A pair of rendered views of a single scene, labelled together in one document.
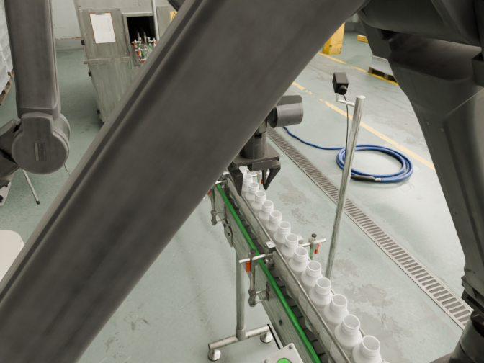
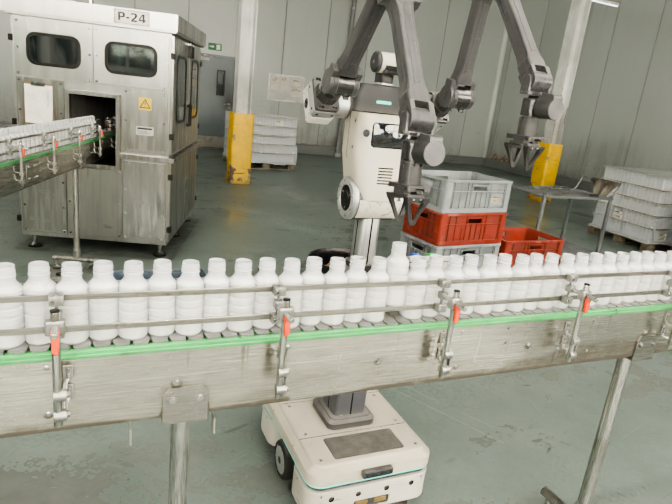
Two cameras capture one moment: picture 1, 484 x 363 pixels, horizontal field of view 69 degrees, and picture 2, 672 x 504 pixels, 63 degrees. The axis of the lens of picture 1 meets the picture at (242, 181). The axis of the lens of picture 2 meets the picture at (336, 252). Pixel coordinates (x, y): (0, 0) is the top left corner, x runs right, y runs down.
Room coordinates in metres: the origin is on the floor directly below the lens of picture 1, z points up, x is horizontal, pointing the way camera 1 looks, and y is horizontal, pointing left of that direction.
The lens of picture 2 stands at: (-0.01, -1.65, 1.55)
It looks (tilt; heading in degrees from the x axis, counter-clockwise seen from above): 16 degrees down; 85
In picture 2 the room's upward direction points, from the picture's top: 7 degrees clockwise
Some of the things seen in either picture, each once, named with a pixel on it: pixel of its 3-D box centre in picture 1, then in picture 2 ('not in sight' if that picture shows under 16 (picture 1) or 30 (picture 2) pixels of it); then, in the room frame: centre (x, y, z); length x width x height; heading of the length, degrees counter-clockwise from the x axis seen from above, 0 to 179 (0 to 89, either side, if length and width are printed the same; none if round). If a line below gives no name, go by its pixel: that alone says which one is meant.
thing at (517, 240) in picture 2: not in sight; (515, 247); (1.76, 2.40, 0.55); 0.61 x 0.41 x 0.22; 23
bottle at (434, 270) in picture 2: not in sight; (431, 285); (0.38, -0.28, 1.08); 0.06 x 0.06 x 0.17
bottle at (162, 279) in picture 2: not in sight; (161, 297); (-0.27, -0.52, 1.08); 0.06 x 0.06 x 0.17
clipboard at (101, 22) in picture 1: (102, 27); not in sight; (4.22, 1.55, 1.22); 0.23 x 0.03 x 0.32; 110
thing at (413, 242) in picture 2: not in sight; (448, 251); (1.13, 2.06, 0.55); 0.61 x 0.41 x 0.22; 27
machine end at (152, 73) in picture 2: not in sight; (120, 129); (-1.69, 3.76, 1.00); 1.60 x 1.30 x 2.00; 92
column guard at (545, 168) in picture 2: not in sight; (544, 171); (4.82, 8.77, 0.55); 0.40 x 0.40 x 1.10; 20
